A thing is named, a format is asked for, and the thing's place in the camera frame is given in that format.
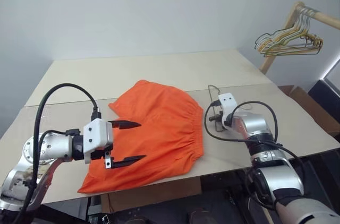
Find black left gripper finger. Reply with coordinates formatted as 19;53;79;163
107;119;142;130
110;154;147;169

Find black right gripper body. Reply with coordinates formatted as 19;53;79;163
212;109;225;131

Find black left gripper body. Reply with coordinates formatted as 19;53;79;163
89;142;116;169

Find orange shorts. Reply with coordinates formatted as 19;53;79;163
76;79;205;195

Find dark rounded shape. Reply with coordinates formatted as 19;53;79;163
124;215;150;224
186;206;214;224

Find wooden clothes rack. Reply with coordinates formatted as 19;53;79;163
259;1;340;74

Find brown cardboard box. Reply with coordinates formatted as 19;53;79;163
277;84;340;137

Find black cabinet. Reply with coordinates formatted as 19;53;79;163
307;78;340;120

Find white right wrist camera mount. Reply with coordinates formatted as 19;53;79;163
217;92;237;130

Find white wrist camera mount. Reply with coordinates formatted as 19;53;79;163
217;92;237;130
83;118;115;165

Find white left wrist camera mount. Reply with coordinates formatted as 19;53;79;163
83;118;115;165

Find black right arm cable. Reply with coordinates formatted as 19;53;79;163
203;100;312;210

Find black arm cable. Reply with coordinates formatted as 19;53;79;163
10;83;103;224
203;100;312;210

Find black metal table frame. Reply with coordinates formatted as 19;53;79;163
85;195;104;224

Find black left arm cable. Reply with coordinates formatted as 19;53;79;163
10;83;103;224

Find dark grey wire hanger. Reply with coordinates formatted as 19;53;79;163
254;8;311;49

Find bunch of wire hangers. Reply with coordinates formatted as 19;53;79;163
264;11;321;58

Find wire clothes hangers bunch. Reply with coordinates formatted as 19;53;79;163
259;8;319;54

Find orange-brown wire hanger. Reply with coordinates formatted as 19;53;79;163
299;13;325;55

